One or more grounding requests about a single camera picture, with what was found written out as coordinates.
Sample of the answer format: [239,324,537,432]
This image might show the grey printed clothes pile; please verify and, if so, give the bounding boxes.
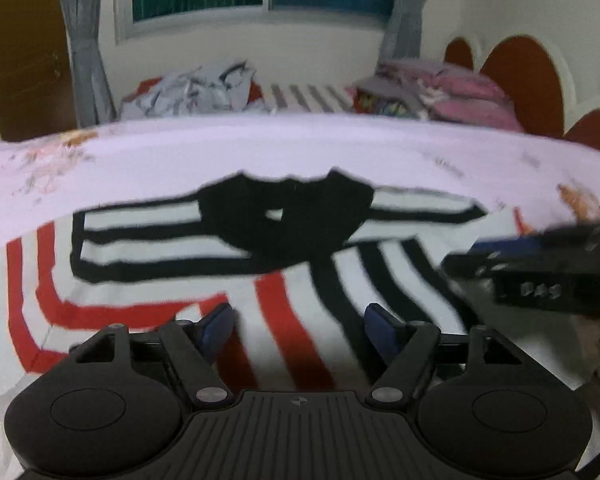
[120,60,273,120]

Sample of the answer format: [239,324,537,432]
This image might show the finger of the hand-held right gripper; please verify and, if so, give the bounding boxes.
[470,234,551,257]
[441,251,506,281]

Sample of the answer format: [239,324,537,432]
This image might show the red black white striped sweater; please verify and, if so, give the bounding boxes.
[0,169,491,411]

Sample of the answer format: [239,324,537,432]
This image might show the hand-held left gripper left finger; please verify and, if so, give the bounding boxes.
[69,302,237,408]

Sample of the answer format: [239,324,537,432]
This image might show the colourful printed cloth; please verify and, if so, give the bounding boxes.
[352,85,421,118]

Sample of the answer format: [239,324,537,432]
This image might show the brown wooden door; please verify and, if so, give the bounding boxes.
[0,0,78,141]

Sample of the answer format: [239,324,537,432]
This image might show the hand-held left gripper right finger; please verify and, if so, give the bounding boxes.
[364,303,523,406]

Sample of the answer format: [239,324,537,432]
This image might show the white and brown headboard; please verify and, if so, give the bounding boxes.
[430,0,600,158]

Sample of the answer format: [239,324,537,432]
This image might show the grey white striped bed sheet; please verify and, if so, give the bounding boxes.
[250,82,361,113]

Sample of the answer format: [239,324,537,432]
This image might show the grey curtain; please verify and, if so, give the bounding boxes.
[57,0,116,126]
[380,0,438,63]

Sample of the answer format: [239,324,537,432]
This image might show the pink folded blankets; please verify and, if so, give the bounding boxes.
[375,57,523,133]

